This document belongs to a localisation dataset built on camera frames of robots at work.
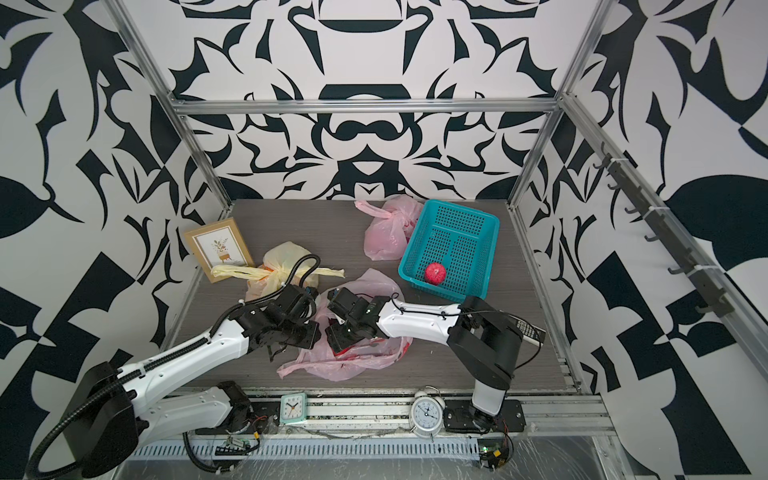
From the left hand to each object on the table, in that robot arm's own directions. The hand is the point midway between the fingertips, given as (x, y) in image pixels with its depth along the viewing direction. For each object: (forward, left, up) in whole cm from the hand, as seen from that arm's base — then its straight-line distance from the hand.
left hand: (317, 330), depth 82 cm
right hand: (-1, -5, -2) cm, 5 cm away
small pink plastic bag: (+28, -20, +5) cm, 35 cm away
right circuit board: (-28, -43, -7) cm, 52 cm away
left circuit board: (-25, +16, -2) cm, 30 cm away
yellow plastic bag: (+18, +12, +6) cm, 22 cm away
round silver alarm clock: (-20, -28, -1) cm, 34 cm away
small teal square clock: (-18, +5, -4) cm, 19 cm away
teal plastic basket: (+28, -42, -5) cm, 51 cm away
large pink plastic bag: (-10, -2, +3) cm, 10 cm away
